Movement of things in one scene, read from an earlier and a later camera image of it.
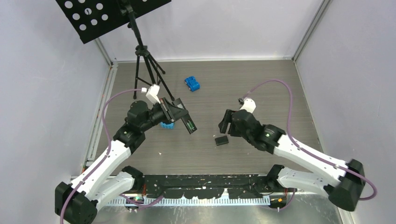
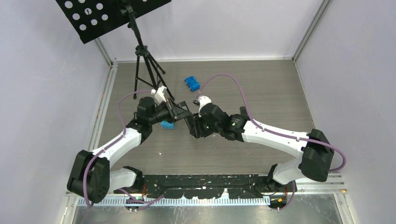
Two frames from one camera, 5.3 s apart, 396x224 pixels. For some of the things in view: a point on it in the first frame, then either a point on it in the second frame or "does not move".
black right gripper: (208, 186) does not move
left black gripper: (168, 112) does not move
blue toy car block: (192, 84) does not move
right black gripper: (223, 124) to (205, 133)
